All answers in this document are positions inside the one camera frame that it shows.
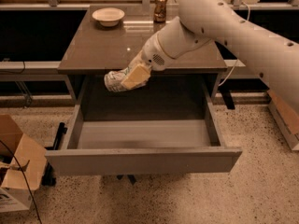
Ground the open grey top drawer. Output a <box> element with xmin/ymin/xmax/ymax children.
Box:
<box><xmin>46</xmin><ymin>75</ymin><xmax>242</xmax><ymax>175</ymax></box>

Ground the black cable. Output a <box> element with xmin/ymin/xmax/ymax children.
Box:
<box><xmin>0</xmin><ymin>136</ymin><xmax>47</xmax><ymax>224</ymax></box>

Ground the white ceramic bowl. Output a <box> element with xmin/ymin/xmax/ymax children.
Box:
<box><xmin>92</xmin><ymin>7</ymin><xmax>125</xmax><ymax>27</ymax></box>

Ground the crushed 7up can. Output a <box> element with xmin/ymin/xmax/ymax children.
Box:
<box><xmin>104</xmin><ymin>67</ymin><xmax>147</xmax><ymax>92</ymax></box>

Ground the open cardboard box left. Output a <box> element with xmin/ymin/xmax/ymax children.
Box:
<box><xmin>0</xmin><ymin>115</ymin><xmax>47</xmax><ymax>213</ymax></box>

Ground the grey cabinet with tabletop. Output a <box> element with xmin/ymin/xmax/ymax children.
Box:
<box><xmin>57</xmin><ymin>4</ymin><xmax>228</xmax><ymax>106</ymax></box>

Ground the gold soda can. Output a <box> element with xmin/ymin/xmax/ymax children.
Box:
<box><xmin>153</xmin><ymin>0</ymin><xmax>167</xmax><ymax>22</ymax></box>

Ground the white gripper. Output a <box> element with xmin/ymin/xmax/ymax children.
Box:
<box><xmin>121</xmin><ymin>34</ymin><xmax>174</xmax><ymax>90</ymax></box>

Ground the white cable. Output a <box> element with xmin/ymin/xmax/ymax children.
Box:
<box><xmin>217</xmin><ymin>2</ymin><xmax>251</xmax><ymax>88</ymax></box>

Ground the cardboard box right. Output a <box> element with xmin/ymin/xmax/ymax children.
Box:
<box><xmin>267</xmin><ymin>90</ymin><xmax>299</xmax><ymax>151</ymax></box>

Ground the black cabinet foot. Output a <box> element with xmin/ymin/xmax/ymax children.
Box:
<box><xmin>41</xmin><ymin>122</ymin><xmax>67</xmax><ymax>186</ymax></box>

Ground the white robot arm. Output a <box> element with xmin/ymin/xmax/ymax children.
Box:
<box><xmin>121</xmin><ymin>0</ymin><xmax>299</xmax><ymax>112</ymax></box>

